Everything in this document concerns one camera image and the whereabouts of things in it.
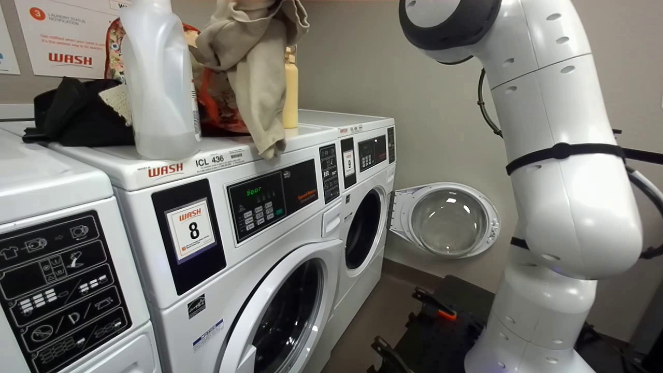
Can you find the beige clothing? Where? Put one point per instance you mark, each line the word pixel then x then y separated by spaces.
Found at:
pixel 255 82

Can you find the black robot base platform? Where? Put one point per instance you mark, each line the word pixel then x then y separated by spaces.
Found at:
pixel 441 344

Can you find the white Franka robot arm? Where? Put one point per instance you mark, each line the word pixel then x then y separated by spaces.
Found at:
pixel 572 207

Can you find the yellow water bottle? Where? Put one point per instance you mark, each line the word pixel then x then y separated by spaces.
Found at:
pixel 290 95

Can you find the white washer number nine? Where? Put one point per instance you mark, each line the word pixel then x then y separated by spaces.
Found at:
pixel 358 297

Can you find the open round washer door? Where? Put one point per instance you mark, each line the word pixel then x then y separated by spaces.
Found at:
pixel 446 219

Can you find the white detergent bottle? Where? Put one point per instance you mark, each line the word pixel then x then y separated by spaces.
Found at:
pixel 161 103

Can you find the white washer number eight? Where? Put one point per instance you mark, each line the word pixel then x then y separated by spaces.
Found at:
pixel 199 324

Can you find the small off-white cloth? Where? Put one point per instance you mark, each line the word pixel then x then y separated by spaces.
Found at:
pixel 117 99

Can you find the black cloth bundle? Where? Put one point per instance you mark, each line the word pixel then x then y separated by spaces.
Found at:
pixel 69 115

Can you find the white front-load washer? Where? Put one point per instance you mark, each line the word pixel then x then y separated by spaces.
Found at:
pixel 48 178

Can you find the wash poster with orange print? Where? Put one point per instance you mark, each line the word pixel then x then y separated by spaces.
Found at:
pixel 64 34

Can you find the white notice poster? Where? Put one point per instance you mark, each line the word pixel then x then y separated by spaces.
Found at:
pixel 6 42

